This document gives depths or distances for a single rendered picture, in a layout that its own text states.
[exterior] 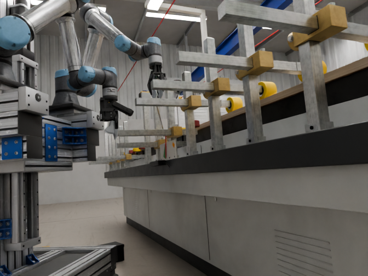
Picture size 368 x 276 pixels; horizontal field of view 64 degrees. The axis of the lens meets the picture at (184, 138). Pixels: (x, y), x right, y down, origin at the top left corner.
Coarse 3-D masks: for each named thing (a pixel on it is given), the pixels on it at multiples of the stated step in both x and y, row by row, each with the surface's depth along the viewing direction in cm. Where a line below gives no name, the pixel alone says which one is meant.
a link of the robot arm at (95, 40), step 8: (104, 16) 178; (112, 24) 185; (96, 32) 179; (88, 40) 180; (96, 40) 180; (88, 48) 180; (96, 48) 181; (88, 56) 180; (96, 56) 183; (88, 64) 180; (88, 88) 181; (96, 88) 188; (88, 96) 187
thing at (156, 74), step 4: (152, 64) 159; (156, 64) 157; (160, 64) 158; (152, 68) 163; (156, 68) 159; (160, 68) 159; (156, 72) 156; (160, 72) 157; (152, 76) 157; (156, 76) 157; (160, 76) 157; (164, 76) 159
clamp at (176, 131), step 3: (174, 126) 155; (177, 126) 156; (180, 126) 156; (171, 129) 157; (174, 129) 155; (177, 129) 155; (180, 129) 156; (171, 132) 157; (174, 132) 155; (177, 132) 155; (180, 132) 156; (171, 135) 157; (174, 135) 154; (177, 135) 155; (180, 135) 156; (168, 138) 164
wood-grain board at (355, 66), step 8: (352, 64) 83; (360, 64) 80; (328, 72) 90; (336, 72) 88; (344, 72) 85; (352, 72) 83; (328, 80) 90; (296, 88) 102; (272, 96) 114; (280, 96) 110; (288, 96) 107; (264, 104) 119; (232, 112) 141; (240, 112) 134; (224, 120) 150; (200, 128) 173
